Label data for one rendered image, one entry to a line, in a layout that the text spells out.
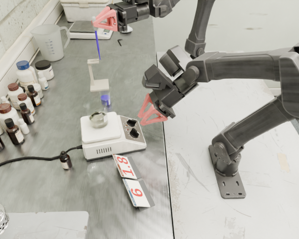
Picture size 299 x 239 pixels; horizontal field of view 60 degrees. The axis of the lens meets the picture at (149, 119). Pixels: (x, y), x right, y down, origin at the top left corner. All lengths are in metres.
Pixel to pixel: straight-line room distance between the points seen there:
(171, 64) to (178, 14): 1.52
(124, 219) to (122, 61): 0.84
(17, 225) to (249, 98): 0.93
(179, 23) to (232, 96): 1.23
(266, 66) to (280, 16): 1.92
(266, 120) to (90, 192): 0.51
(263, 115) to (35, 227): 0.62
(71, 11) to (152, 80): 1.25
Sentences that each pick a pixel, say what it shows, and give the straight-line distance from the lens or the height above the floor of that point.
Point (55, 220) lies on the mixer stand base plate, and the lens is 0.75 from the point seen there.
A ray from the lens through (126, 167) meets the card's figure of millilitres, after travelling 0.80.
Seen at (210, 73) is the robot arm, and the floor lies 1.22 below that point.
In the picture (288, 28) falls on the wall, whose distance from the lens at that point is 2.56.
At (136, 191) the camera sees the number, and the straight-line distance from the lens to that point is 0.74.
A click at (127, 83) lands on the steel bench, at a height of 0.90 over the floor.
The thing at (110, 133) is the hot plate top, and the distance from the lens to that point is 0.81.
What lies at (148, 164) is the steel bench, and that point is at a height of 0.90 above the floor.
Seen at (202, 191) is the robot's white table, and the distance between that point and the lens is 0.78.
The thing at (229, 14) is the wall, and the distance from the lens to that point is 2.32.
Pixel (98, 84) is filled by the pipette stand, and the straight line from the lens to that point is 1.17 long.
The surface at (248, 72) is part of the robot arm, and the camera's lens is 0.60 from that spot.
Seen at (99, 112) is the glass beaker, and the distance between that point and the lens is 0.78.
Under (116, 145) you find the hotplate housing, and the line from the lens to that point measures 0.81.
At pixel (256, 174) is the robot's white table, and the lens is 0.87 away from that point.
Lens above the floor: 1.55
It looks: 42 degrees down
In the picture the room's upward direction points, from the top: straight up
